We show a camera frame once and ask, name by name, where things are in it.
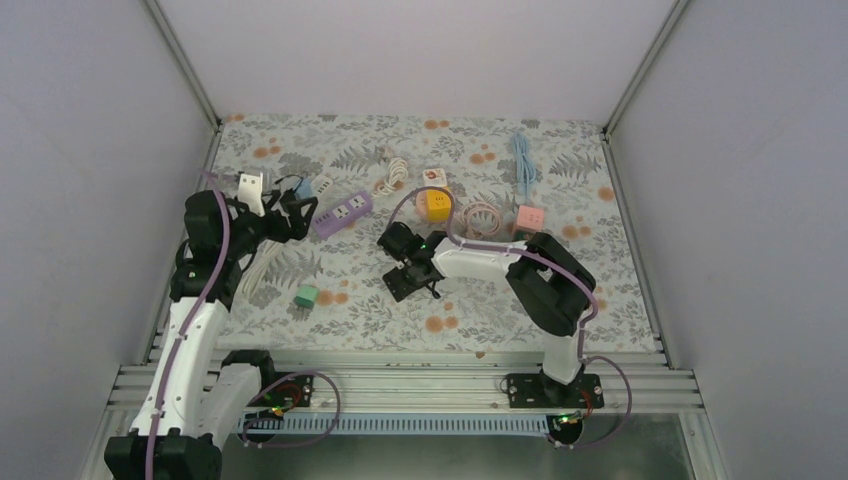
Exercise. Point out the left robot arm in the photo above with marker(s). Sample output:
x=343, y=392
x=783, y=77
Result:
x=182, y=426

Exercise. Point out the pink cube socket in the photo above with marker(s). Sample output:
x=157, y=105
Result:
x=529, y=218

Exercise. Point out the dark green cube socket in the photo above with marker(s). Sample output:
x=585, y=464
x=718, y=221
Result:
x=522, y=235

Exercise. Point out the floral table mat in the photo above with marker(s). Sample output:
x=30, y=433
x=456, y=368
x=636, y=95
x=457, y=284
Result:
x=354, y=309

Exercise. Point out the black power adapter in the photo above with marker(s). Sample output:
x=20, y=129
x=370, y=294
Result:
x=285, y=189

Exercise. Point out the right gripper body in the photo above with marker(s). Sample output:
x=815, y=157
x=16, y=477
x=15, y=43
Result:
x=406, y=287

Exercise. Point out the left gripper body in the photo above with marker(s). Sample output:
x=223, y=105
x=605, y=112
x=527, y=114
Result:
x=278, y=231

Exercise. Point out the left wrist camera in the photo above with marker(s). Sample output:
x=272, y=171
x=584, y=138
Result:
x=251, y=187

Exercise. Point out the light green cube socket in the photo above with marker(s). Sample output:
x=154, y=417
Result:
x=306, y=296

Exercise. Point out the aluminium rail base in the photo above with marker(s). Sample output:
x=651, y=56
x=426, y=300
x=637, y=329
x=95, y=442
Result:
x=466, y=382

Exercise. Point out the white power strip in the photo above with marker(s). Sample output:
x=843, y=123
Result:
x=321, y=185

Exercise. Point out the pink round power socket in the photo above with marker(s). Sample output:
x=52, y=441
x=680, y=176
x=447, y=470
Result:
x=421, y=205

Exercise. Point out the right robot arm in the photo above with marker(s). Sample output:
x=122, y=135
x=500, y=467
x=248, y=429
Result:
x=554, y=289

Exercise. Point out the blue cube socket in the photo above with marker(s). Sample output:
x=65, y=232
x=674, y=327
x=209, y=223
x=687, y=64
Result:
x=303, y=190

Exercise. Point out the white cube socket with sticker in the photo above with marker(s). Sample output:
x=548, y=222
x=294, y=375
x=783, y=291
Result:
x=435, y=177

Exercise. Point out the yellow cube socket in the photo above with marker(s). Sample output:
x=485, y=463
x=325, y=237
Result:
x=438, y=205

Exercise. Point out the purple power strip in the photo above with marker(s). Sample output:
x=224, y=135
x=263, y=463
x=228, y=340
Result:
x=343, y=213

